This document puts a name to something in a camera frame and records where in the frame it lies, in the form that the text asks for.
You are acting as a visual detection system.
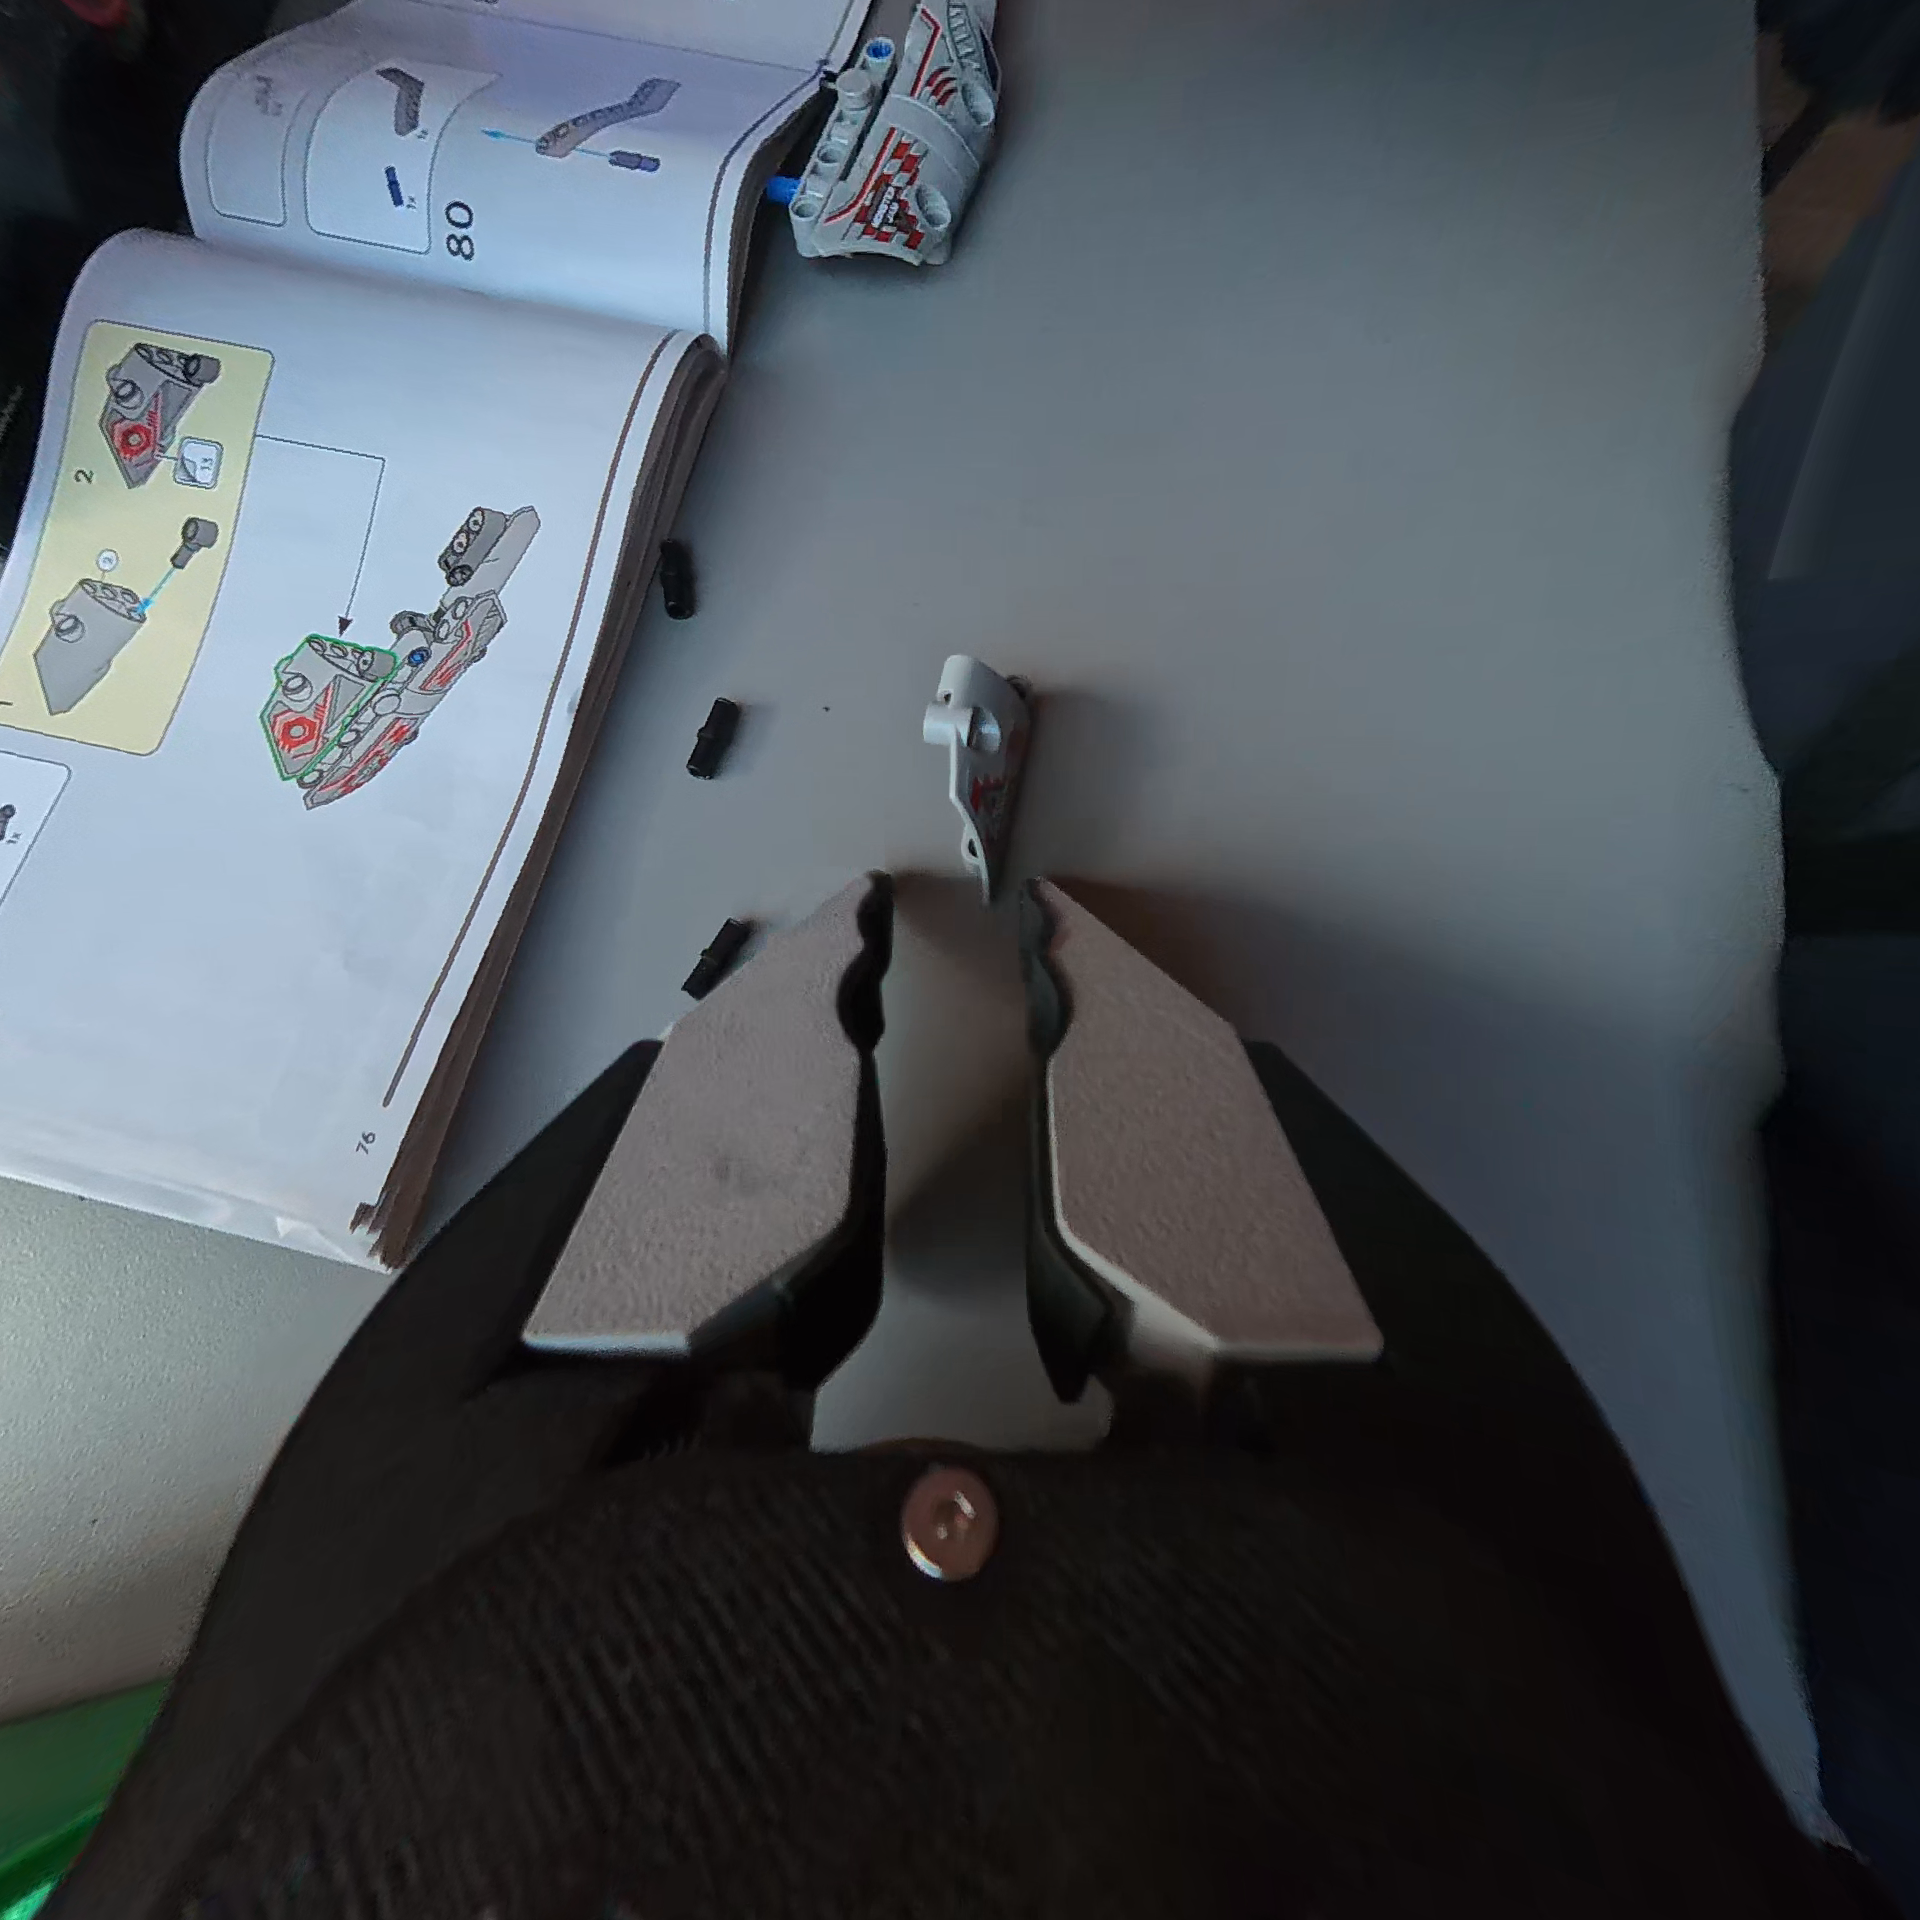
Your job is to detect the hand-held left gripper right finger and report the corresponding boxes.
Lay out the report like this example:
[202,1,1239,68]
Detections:
[1019,873,1384,1401]

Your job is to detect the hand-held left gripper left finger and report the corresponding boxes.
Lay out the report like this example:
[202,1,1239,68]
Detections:
[518,870,895,1361]

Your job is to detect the light grey lego panel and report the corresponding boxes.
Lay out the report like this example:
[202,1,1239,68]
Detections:
[922,652,1037,904]

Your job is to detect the lego instruction booklet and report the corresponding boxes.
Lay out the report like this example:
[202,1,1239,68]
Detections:
[0,0,876,1272]

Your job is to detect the grey red lego panel assembly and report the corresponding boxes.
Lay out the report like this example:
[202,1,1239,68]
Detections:
[787,0,1000,269]

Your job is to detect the green plastic bin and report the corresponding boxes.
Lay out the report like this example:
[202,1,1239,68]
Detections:
[0,1677,168,1920]

